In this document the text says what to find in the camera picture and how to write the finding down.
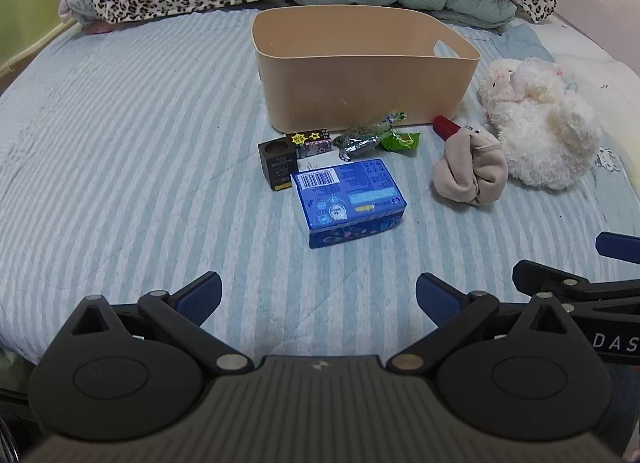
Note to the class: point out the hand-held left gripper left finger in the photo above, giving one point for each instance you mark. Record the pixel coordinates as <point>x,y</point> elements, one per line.
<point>202,295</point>

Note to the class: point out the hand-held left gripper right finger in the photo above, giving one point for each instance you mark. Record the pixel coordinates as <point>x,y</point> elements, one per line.
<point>436,298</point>

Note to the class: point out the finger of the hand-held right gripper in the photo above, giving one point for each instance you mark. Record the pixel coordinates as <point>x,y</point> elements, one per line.
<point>575,285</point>
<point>617,246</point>

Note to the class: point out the beige rolled socks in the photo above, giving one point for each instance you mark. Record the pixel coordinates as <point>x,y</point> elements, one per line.
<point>465,173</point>

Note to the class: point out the blue printed carton box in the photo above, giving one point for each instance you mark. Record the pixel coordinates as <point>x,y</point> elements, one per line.
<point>345,193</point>

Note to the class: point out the white plush toy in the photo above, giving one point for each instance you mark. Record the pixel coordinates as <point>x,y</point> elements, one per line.
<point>540,128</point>

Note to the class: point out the dark brown small box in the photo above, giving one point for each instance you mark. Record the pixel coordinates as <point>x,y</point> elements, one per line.
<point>277,168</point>

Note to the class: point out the white cartoon print cloth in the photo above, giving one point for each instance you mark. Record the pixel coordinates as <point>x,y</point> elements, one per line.
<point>617,93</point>

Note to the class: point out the green snack packet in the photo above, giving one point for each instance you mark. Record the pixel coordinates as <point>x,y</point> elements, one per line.
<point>400,142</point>

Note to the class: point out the blue striped bed sheet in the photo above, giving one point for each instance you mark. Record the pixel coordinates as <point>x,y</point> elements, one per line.
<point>125,143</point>

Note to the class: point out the white paper card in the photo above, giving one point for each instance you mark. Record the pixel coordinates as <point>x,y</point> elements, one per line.
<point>312,163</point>

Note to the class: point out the red lip balm tube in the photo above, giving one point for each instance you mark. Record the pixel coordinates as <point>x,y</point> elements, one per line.
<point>444,126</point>

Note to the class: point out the silver green crumpled wrapper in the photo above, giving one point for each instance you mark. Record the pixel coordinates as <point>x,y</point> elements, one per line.
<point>361,140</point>

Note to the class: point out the small black colourful box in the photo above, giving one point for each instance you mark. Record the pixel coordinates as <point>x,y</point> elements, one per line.
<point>315,145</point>

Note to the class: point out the beige plastic storage bin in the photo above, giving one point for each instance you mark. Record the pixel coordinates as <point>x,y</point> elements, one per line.
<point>350,88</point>

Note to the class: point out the teal quilted blanket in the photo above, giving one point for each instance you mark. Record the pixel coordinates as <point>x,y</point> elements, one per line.
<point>450,5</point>

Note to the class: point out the pink floral cloth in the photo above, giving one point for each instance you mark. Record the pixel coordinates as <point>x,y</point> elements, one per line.
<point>75,3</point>

